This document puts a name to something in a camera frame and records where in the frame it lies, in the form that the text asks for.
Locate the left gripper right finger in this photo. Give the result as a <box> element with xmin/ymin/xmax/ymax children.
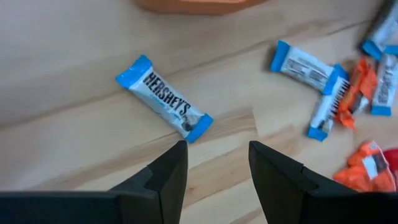
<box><xmin>249</xmin><ymin>141</ymin><xmax>357</xmax><ymax>224</ymax></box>

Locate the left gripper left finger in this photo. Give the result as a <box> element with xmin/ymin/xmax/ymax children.
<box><xmin>108</xmin><ymin>140</ymin><xmax>188</xmax><ymax>224</ymax></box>

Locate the blue white Hershey's bar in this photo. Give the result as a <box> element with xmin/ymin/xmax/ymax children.
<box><xmin>115</xmin><ymin>54</ymin><xmax>215</xmax><ymax>144</ymax></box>
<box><xmin>359</xmin><ymin>0</ymin><xmax>398</xmax><ymax>61</ymax></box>
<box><xmin>370</xmin><ymin>45</ymin><xmax>398</xmax><ymax>118</ymax></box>
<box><xmin>306</xmin><ymin>77</ymin><xmax>351</xmax><ymax>142</ymax></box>
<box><xmin>269</xmin><ymin>39</ymin><xmax>349</xmax><ymax>96</ymax></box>

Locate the red KitKat candy bar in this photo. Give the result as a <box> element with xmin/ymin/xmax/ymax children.
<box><xmin>382</xmin><ymin>148</ymin><xmax>398</xmax><ymax>172</ymax></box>

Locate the orange plastic bin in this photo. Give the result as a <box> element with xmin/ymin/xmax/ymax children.
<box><xmin>133</xmin><ymin>0</ymin><xmax>268</xmax><ymax>16</ymax></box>

